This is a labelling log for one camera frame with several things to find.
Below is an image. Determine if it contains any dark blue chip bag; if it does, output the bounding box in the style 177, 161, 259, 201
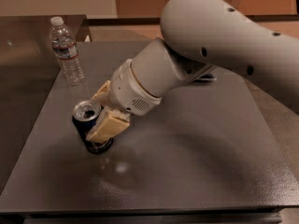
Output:
195, 73, 217, 82

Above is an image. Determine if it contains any clear plastic water bottle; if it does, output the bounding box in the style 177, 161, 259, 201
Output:
50, 16, 85, 86

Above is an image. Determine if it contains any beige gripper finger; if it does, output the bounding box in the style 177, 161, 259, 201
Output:
92, 80, 111, 106
86, 105, 130, 143

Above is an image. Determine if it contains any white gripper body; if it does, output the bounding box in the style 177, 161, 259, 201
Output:
109, 59, 162, 116

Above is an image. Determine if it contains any blue pepsi can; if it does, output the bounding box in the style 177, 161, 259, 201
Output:
72, 100, 113, 154

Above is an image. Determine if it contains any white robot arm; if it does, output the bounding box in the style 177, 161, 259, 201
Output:
87, 0, 299, 143

